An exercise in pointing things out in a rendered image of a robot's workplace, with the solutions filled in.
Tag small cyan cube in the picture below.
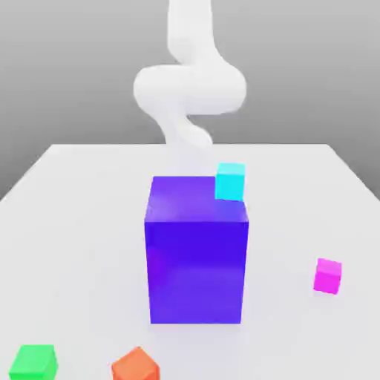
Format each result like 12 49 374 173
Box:
214 162 246 202

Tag small magenta cube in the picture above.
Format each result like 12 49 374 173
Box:
312 257 343 295

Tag small orange cube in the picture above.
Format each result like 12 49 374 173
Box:
111 346 161 380

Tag small green cube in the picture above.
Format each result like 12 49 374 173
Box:
7 344 59 380

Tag large purple box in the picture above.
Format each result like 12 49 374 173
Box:
144 175 249 325

